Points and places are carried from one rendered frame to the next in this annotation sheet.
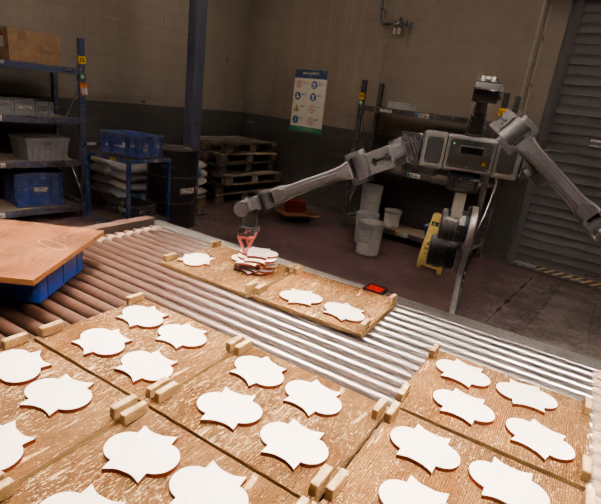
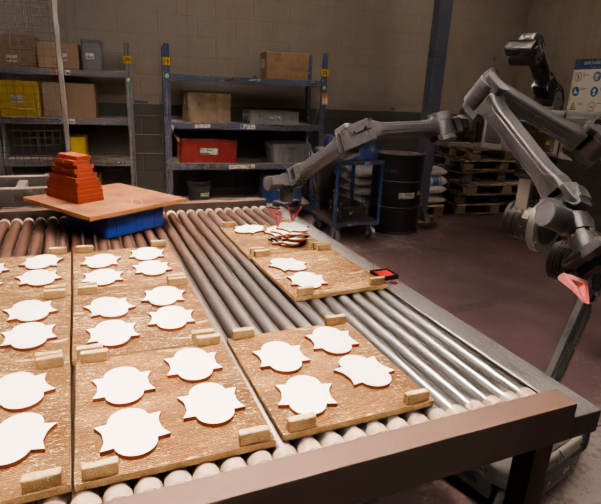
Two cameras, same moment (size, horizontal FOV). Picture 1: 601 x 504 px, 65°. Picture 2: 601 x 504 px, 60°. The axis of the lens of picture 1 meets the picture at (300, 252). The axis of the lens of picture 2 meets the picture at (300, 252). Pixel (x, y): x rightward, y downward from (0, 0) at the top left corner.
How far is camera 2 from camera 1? 1.14 m
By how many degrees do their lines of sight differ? 35
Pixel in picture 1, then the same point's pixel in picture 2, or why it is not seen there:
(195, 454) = (55, 320)
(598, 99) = not seen: outside the picture
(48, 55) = (297, 71)
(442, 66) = not seen: outside the picture
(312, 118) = not seen: hidden behind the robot
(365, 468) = (133, 359)
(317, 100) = (599, 95)
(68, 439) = (13, 296)
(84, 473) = not seen: outside the picture
